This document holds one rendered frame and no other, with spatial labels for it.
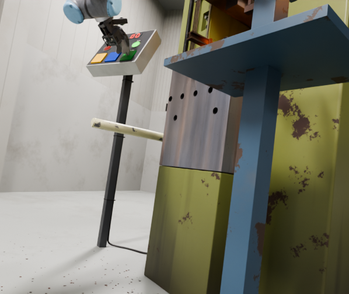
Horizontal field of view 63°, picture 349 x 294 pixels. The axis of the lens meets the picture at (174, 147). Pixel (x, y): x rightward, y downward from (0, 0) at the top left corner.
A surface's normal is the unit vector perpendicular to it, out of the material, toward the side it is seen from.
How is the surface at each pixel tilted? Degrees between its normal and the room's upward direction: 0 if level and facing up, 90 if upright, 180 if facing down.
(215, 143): 90
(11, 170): 90
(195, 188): 90
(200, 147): 90
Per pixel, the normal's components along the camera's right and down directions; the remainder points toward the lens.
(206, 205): -0.80, -0.16
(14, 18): 0.92, 0.09
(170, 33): -0.38, -0.13
